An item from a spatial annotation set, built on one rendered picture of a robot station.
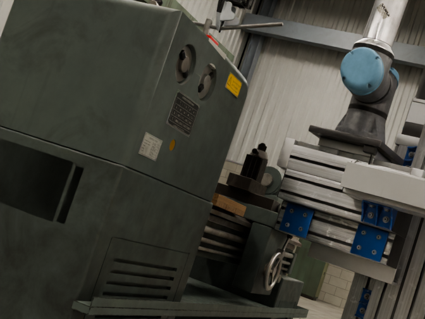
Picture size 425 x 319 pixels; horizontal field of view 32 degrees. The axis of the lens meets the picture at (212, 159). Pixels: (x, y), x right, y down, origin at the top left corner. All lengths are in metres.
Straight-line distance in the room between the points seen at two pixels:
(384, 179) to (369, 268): 0.34
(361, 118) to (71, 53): 0.83
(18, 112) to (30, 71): 0.11
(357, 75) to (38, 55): 0.84
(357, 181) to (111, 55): 0.71
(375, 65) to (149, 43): 0.63
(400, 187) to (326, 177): 0.28
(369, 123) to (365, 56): 0.21
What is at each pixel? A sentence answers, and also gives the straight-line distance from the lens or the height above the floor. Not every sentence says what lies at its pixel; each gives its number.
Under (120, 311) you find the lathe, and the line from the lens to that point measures 1.83.
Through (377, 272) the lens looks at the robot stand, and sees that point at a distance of 2.16.
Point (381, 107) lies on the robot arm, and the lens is 2.15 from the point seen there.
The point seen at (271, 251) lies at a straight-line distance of 2.92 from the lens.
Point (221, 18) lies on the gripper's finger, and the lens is 2.27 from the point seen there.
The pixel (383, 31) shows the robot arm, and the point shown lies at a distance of 2.08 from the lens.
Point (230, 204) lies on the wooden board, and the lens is 2.58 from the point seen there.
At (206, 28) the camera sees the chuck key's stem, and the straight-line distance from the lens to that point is 2.29.
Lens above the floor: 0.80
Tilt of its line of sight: 5 degrees up
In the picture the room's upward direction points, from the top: 19 degrees clockwise
